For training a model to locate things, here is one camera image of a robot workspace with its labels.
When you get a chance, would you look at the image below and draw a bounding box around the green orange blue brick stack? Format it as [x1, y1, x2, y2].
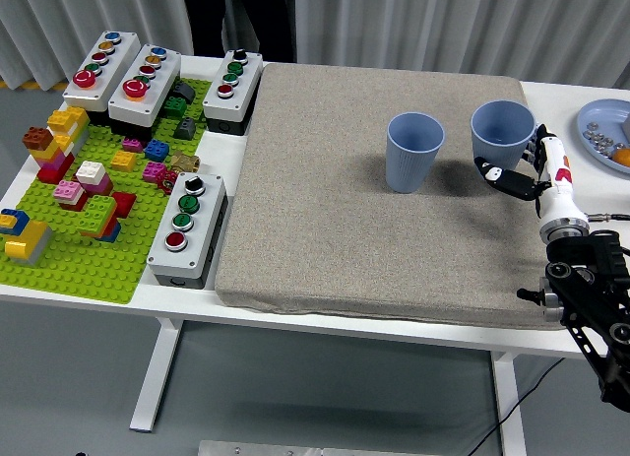
[75, 194, 122, 244]

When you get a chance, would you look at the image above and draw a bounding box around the light blue plate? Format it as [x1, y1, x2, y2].
[576, 98, 630, 174]

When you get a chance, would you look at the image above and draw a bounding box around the white pleated curtain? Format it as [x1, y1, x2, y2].
[0, 0, 194, 91]
[293, 0, 630, 91]

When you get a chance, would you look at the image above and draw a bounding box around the white pink red brick stack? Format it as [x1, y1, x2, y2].
[52, 160, 115, 213]

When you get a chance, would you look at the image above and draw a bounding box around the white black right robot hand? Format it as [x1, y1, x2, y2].
[472, 123, 590, 228]

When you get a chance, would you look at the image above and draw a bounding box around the five-button control box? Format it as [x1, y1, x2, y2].
[61, 30, 143, 127]
[107, 43, 182, 142]

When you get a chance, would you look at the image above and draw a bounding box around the red toy brick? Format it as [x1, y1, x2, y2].
[111, 191, 138, 219]

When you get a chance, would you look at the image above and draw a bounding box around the dark green toy brick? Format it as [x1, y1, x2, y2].
[162, 96, 187, 120]

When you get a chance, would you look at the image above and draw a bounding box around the green studded baseplate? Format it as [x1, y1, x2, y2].
[0, 76, 214, 305]

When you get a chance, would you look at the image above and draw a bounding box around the blue ribbed cup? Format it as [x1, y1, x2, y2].
[470, 99, 537, 171]
[385, 111, 447, 195]

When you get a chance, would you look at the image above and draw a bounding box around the grey-brown fabric mat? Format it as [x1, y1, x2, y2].
[215, 62, 583, 331]

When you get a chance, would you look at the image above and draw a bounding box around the yellow toy brick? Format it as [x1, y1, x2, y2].
[110, 150, 138, 173]

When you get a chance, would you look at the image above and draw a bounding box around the blue toy brick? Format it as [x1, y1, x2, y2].
[144, 138, 171, 163]

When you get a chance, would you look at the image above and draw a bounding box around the person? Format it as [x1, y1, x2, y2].
[177, 0, 299, 64]

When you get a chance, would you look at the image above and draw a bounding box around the dark grey sloped brick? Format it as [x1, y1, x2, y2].
[173, 116, 197, 141]
[172, 81, 197, 104]

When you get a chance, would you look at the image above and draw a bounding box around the brass valve red handle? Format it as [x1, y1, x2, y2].
[156, 151, 202, 195]

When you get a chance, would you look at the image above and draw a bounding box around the white table leg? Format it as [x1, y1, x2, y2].
[128, 317, 184, 433]
[489, 350, 528, 456]

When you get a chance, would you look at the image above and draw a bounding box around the blue yellow grey brick stack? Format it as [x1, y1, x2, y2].
[0, 208, 54, 267]

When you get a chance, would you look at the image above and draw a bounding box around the black floor cable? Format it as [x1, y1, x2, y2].
[465, 357, 566, 456]

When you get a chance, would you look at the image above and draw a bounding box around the four-button control box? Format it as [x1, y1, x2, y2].
[202, 48, 265, 136]
[146, 172, 230, 291]

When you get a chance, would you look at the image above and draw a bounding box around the yellow brown red brick tower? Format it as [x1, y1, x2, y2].
[22, 105, 92, 185]

